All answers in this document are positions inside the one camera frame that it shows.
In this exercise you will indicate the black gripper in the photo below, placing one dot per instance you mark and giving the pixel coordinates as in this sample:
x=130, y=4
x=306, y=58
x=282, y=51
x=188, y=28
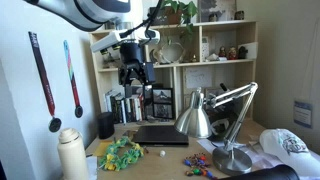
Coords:
x=132, y=55

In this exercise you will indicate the silver metal desk lamp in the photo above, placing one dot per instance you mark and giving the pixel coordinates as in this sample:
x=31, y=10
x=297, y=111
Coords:
x=193, y=120

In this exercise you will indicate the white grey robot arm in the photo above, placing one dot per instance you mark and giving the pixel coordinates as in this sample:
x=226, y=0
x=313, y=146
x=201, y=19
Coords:
x=83, y=11

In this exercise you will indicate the black bag behind lamp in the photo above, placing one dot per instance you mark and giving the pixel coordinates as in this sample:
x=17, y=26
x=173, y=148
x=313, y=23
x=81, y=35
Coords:
x=225, y=115

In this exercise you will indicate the black framed mountain photo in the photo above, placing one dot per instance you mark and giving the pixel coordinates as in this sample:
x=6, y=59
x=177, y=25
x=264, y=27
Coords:
x=162, y=96

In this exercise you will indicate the row of upright books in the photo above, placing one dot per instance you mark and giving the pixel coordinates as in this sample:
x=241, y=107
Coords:
x=125, y=106

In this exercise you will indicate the wooden shelf unit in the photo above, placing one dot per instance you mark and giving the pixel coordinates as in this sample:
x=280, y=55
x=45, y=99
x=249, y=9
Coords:
x=176, y=65

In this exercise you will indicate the black framed dark photo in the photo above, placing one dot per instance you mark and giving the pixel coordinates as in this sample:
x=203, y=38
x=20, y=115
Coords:
x=162, y=111

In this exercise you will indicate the black cup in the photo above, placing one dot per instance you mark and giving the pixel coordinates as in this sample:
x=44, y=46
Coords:
x=105, y=125

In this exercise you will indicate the white sketch paper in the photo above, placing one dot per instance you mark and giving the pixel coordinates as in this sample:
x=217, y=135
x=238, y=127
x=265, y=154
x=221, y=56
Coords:
x=198, y=77

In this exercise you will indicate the black closed laptop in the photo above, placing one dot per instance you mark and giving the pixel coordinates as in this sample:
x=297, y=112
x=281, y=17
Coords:
x=161, y=135

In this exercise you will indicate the rainbow ribbon medal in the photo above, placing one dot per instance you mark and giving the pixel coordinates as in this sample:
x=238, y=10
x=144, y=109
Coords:
x=72, y=80

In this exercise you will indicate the green potted plant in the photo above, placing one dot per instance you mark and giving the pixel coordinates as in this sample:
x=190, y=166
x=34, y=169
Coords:
x=181, y=10

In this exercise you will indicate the small white round cap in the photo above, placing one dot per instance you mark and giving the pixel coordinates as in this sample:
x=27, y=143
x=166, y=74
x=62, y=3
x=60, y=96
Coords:
x=162, y=153

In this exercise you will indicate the yellow paper sheet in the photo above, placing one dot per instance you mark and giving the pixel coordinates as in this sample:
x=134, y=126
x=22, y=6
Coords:
x=100, y=149

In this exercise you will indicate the green yellow fabric lei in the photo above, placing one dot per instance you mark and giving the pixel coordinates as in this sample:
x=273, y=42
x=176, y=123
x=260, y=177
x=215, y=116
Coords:
x=118, y=156

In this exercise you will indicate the red nesting doll figurine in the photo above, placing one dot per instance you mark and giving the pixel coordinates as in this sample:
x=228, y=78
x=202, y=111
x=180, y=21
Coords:
x=232, y=53
x=222, y=51

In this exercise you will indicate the dark red ribbon medal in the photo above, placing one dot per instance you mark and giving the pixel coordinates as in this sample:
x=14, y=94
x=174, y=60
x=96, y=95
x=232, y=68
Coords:
x=45, y=83

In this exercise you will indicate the small brown figurine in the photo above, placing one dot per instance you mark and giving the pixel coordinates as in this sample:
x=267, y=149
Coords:
x=213, y=17

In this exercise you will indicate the grey art print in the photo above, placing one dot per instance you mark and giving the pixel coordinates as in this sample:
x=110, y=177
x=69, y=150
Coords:
x=216, y=8

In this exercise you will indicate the white paper sheet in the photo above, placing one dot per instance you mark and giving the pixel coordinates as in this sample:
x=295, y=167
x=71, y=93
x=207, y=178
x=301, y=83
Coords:
x=91, y=168

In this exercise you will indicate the cream water bottle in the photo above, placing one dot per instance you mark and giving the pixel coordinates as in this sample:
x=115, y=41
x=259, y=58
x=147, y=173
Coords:
x=71, y=156

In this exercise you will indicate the black figurine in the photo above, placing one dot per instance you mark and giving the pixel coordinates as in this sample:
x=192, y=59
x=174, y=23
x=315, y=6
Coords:
x=243, y=52

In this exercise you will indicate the black leather chair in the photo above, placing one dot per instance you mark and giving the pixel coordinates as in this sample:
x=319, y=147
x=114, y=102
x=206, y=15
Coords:
x=270, y=173

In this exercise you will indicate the white baseball cap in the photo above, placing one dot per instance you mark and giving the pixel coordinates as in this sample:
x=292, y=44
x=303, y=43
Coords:
x=286, y=146

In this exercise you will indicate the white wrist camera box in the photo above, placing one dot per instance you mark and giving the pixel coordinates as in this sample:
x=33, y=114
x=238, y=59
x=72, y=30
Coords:
x=105, y=41

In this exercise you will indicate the blue white wall badge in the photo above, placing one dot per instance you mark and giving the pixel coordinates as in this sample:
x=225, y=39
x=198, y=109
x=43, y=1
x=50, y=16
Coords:
x=302, y=114

